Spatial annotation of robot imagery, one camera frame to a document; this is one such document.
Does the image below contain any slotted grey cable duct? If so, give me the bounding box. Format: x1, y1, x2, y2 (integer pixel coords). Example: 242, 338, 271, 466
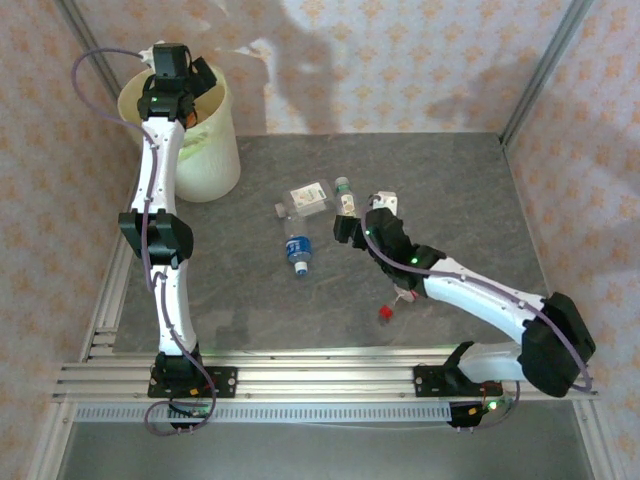
74, 402, 454, 425

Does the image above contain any controller board with green light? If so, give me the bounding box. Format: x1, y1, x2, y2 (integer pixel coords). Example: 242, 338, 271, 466
447, 398, 519, 431
167, 399, 216, 432

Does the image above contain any square clear bottle white label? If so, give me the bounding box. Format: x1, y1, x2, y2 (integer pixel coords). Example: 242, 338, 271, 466
273, 180, 336, 220

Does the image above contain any aluminium frame leg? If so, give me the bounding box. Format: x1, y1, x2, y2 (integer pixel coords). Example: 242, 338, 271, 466
27, 399, 76, 480
574, 399, 624, 480

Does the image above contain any green cap white label bottle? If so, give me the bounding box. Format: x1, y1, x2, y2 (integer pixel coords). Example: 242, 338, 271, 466
333, 176, 358, 219

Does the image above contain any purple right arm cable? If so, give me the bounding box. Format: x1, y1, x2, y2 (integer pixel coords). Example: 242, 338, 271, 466
357, 194, 596, 432

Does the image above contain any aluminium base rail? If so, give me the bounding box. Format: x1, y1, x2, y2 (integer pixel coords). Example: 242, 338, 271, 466
52, 347, 601, 404

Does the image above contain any aluminium table side rail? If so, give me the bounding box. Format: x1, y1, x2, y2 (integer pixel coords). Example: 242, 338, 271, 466
79, 199, 146, 362

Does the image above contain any cream plastic waste bin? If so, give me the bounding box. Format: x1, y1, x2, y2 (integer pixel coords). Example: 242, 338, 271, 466
117, 67, 242, 204

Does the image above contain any aluminium frame post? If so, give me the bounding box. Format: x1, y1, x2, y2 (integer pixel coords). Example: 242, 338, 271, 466
53, 0, 124, 101
499, 0, 596, 149

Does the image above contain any blue label water bottle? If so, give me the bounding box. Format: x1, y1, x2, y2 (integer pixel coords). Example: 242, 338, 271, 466
283, 218, 315, 277

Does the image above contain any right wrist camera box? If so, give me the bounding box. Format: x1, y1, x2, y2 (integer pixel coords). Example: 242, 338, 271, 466
370, 190, 400, 215

